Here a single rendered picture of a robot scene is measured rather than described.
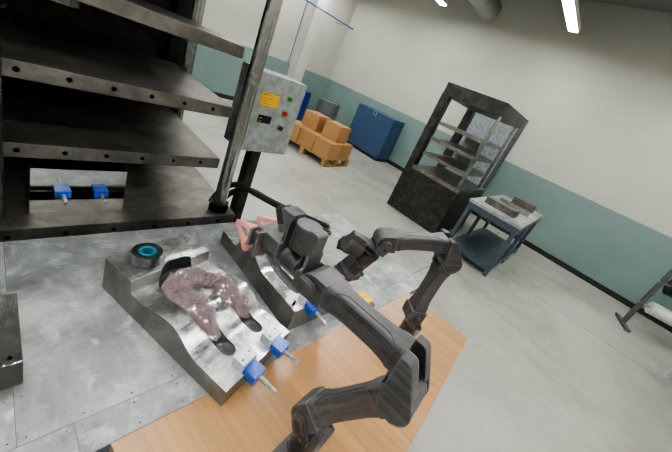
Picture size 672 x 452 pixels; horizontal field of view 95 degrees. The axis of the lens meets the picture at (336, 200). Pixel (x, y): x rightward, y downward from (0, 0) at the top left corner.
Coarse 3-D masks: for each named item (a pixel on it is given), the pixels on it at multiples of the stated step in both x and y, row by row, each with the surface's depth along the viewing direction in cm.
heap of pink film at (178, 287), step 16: (176, 272) 93; (192, 272) 95; (208, 272) 97; (176, 288) 88; (192, 288) 92; (224, 288) 92; (240, 288) 96; (192, 304) 83; (208, 304) 85; (240, 304) 92; (208, 320) 83; (208, 336) 82
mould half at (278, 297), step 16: (224, 240) 127; (240, 240) 119; (240, 256) 119; (256, 256) 112; (256, 272) 112; (272, 272) 112; (256, 288) 112; (272, 288) 106; (288, 288) 107; (272, 304) 106; (288, 304) 100; (288, 320) 100; (304, 320) 106
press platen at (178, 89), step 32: (32, 32) 118; (64, 32) 138; (32, 64) 88; (64, 64) 99; (96, 64) 113; (128, 64) 131; (160, 64) 157; (128, 96) 108; (160, 96) 114; (192, 96) 125
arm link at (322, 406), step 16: (368, 384) 60; (304, 400) 68; (320, 400) 65; (336, 400) 62; (352, 400) 60; (368, 400) 57; (416, 400) 52; (320, 416) 64; (336, 416) 62; (352, 416) 60; (368, 416) 58
